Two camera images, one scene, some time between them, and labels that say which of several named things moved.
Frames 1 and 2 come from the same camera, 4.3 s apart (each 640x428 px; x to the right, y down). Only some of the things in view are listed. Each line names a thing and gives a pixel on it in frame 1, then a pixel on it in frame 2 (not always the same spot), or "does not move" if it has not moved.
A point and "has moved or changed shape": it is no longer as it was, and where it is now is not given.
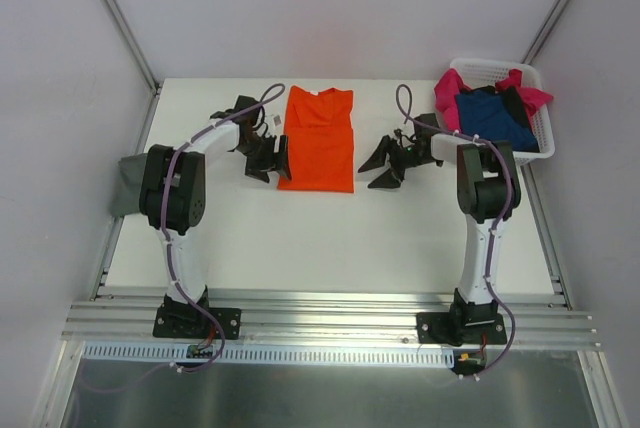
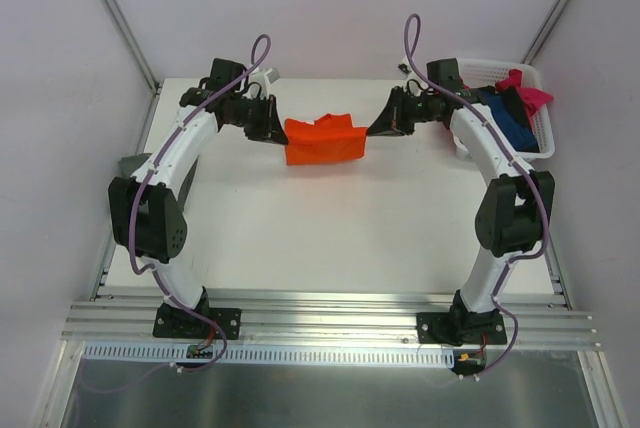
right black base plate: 465,324 does not move
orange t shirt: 319,129 has moved or changed shape
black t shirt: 514,101 does not move
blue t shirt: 485,115 does not move
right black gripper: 398,159 to 396,111
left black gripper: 265,159 to 266,118
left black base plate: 175,319 does not move
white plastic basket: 476,73 does not move
